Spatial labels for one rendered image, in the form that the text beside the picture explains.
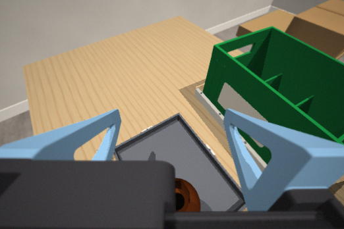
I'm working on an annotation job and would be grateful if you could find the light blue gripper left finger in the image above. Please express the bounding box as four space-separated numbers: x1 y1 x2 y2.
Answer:
0 109 121 161

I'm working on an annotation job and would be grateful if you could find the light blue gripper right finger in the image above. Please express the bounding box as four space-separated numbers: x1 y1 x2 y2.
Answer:
223 109 344 211

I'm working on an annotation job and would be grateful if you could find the grey rectangular tray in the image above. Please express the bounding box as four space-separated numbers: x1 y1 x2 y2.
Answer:
114 113 246 211

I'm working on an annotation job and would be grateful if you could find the green plastic crate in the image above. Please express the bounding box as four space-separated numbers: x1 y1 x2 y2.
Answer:
202 26 344 145

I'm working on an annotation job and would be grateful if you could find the brown bottle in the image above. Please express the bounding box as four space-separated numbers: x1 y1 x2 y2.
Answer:
175 178 201 211

